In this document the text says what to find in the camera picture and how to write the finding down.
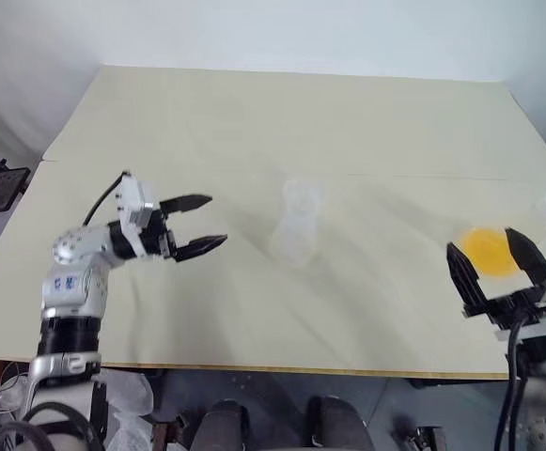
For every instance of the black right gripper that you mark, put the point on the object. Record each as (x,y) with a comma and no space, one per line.
(512,307)

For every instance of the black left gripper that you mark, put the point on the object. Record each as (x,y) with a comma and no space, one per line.
(155,239)

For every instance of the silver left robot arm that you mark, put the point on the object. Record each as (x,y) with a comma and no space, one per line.
(70,286)

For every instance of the clear cup of orange liquid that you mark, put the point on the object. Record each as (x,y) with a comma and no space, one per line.
(486,251)

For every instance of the small black and white device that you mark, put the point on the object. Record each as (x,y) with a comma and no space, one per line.
(420,437)

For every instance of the clear plastic wrap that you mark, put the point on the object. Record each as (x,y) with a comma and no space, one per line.
(131,404)

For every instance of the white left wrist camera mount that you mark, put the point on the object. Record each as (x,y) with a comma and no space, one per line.
(134,202)

